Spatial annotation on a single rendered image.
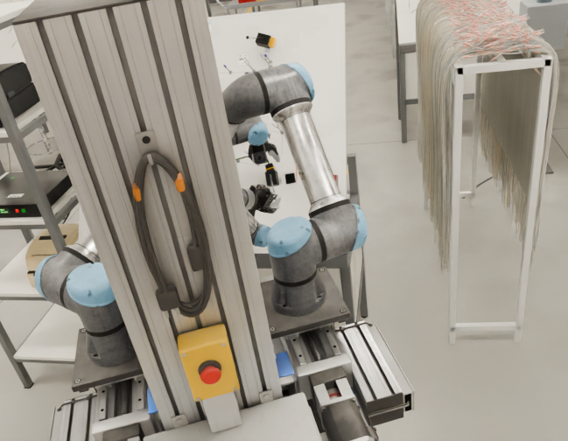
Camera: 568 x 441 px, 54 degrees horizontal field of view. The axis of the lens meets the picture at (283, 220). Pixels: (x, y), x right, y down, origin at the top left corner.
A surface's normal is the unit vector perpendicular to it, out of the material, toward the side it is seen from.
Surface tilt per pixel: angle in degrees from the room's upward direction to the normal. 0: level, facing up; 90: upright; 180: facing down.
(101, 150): 90
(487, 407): 0
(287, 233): 8
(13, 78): 90
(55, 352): 0
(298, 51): 53
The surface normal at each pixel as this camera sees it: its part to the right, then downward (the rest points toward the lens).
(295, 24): -0.22, -0.09
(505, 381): -0.14, -0.85
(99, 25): 0.22, 0.48
